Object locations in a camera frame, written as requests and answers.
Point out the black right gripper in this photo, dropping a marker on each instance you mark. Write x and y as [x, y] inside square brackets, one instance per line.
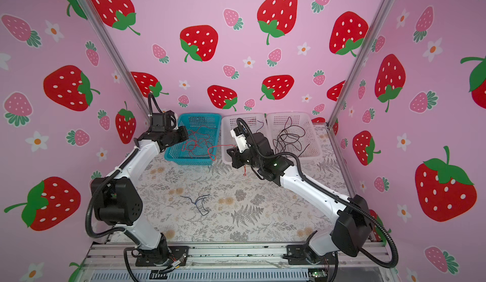
[235, 154]

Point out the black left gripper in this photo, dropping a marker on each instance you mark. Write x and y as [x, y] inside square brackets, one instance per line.
[183, 133]

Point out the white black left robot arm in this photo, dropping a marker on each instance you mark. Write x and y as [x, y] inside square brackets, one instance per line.
[115, 204]

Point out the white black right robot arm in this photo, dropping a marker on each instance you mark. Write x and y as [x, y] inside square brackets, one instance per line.
[350, 216]

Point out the teal plastic basket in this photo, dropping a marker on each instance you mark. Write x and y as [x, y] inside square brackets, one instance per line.
[200, 148]

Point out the white right plastic basket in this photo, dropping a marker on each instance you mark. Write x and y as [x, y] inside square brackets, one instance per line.
[294, 132]

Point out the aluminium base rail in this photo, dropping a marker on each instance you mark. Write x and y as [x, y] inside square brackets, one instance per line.
[216, 261]

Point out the aluminium left corner post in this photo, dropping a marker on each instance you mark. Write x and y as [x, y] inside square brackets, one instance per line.
[114, 54]

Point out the aluminium corner post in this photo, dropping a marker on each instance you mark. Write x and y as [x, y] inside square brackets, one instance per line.
[114, 54]
[380, 17]

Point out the aluminium right corner post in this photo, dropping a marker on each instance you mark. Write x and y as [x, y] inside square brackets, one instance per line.
[380, 17]

